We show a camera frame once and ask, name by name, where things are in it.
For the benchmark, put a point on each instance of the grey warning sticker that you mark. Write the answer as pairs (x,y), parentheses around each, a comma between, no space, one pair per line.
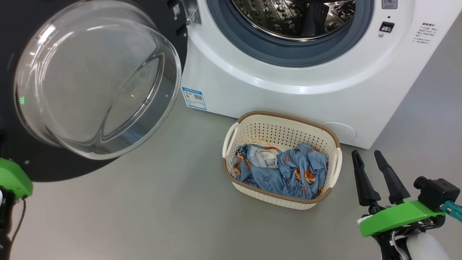
(389,3)

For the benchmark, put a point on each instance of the white front-load washing machine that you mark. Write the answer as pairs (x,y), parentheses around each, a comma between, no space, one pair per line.
(288,94)

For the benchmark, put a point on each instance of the metal door hinge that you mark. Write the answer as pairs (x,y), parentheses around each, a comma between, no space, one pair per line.
(191,14)

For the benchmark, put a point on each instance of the cream perforated laundry basket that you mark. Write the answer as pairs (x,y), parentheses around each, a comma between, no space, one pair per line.
(281,130)

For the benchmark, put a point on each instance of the blue energy label sticker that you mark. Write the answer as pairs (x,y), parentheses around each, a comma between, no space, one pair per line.
(194,98)

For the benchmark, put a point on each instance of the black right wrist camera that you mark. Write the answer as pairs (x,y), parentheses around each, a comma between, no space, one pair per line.
(436,191)

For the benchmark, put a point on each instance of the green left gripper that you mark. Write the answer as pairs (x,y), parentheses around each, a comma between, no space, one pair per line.
(14,178)

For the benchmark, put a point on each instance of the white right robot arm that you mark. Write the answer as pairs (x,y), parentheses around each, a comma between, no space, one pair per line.
(426,249)

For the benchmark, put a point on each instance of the round white filter cover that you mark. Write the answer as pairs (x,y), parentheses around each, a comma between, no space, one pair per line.
(343,130)

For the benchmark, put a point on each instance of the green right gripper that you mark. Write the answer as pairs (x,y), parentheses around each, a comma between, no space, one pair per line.
(397,216)

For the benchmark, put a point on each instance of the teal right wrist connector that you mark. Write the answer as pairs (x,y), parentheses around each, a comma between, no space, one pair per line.
(453,210)

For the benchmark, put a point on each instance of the washing machine drum opening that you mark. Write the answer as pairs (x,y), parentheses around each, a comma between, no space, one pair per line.
(274,18)

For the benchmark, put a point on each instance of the black round glass washer door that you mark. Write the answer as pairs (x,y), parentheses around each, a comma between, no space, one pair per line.
(90,72)

